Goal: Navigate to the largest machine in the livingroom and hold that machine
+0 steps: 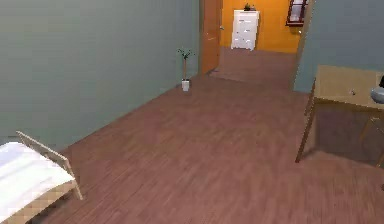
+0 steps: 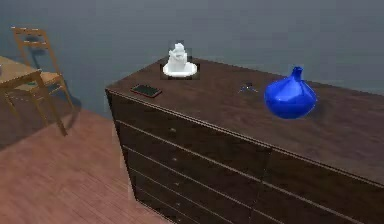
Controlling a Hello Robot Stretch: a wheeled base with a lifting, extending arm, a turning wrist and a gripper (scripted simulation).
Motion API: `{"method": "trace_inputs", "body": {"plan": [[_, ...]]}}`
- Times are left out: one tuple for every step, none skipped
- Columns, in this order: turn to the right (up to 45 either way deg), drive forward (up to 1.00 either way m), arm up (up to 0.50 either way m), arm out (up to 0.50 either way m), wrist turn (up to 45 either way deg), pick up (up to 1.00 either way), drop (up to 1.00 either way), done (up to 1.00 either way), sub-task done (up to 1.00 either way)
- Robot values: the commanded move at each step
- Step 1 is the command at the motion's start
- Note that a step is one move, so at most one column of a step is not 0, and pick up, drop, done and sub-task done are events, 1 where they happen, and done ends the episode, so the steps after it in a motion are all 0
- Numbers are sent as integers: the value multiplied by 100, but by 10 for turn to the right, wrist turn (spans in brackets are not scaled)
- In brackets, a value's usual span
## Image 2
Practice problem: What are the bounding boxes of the dark brown chest of drawers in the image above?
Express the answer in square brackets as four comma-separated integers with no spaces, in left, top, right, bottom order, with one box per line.
[105,57,384,224]

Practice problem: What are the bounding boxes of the white statue on round base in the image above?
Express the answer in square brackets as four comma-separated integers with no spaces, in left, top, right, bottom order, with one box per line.
[162,42,198,78]

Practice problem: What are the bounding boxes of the black phone with red edge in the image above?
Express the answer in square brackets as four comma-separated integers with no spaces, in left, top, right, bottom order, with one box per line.
[130,83,163,99]

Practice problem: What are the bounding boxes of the small blue keys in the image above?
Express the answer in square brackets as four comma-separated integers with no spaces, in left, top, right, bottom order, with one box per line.
[238,83,259,94]

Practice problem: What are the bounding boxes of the blue round vase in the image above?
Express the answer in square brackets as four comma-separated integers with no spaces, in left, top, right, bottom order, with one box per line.
[264,65,318,120]

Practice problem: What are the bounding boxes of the light wooden chair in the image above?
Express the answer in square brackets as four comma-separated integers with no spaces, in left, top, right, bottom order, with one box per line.
[10,26,75,118]

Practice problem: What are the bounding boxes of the light wooden table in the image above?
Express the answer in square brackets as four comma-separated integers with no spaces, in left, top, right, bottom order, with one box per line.
[0,55,69,137]

